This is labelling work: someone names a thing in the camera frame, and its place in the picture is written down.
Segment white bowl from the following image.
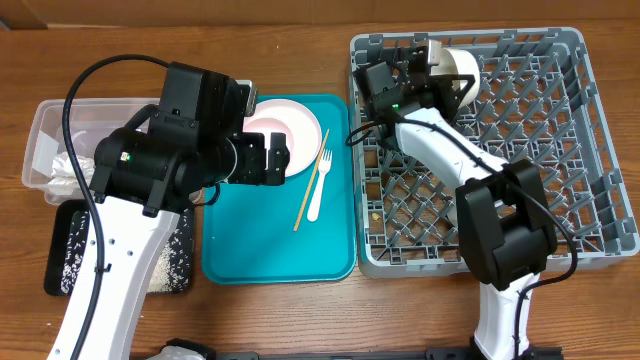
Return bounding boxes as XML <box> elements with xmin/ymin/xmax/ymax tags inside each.
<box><xmin>431</xmin><ymin>48</ymin><xmax>481</xmax><ymax>107</ymax></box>

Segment small pink bowl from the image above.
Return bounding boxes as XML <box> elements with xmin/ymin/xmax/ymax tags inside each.
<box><xmin>243</xmin><ymin>117</ymin><xmax>294</xmax><ymax>150</ymax></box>

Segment pink plate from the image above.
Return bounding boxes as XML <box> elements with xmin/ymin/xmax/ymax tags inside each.
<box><xmin>244</xmin><ymin>98</ymin><xmax>322</xmax><ymax>177</ymax></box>

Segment rice and peanut shells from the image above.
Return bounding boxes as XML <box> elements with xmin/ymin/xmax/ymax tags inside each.
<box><xmin>51</xmin><ymin>209</ymin><xmax>195</xmax><ymax>296</ymax></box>

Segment white napkin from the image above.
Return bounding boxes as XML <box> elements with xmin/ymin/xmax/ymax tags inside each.
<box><xmin>49</xmin><ymin>152</ymin><xmax>95</xmax><ymax>187</ymax></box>

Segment small white cup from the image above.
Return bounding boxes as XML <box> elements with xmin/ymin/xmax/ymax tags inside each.
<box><xmin>446</xmin><ymin>203</ymin><xmax>458</xmax><ymax>227</ymax></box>

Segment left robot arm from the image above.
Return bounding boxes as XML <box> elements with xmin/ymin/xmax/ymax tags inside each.
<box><xmin>50</xmin><ymin>62</ymin><xmax>289</xmax><ymax>359</ymax></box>

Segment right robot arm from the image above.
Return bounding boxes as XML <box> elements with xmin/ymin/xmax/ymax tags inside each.
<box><xmin>352</xmin><ymin>43</ymin><xmax>558</xmax><ymax>359</ymax></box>

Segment grey dishwasher rack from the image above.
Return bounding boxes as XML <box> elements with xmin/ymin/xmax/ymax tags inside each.
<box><xmin>352</xmin><ymin>27</ymin><xmax>639</xmax><ymax>278</ymax></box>

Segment wooden chopstick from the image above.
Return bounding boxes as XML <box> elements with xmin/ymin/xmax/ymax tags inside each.
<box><xmin>293</xmin><ymin>129</ymin><xmax>330</xmax><ymax>232</ymax></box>

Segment teal plastic tray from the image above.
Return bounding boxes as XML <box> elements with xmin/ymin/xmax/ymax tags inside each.
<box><xmin>201</xmin><ymin>94</ymin><xmax>356</xmax><ymax>285</ymax></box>

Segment white plastic fork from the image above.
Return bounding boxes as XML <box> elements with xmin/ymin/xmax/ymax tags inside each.
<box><xmin>307</xmin><ymin>150</ymin><xmax>332</xmax><ymax>222</ymax></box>

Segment black plastic tray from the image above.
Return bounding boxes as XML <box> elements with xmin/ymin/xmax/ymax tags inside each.
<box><xmin>43</xmin><ymin>198</ymin><xmax>195</xmax><ymax>296</ymax></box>

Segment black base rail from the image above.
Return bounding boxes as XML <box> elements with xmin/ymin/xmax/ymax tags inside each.
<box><xmin>159</xmin><ymin>339</ymin><xmax>566</xmax><ymax>360</ymax></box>

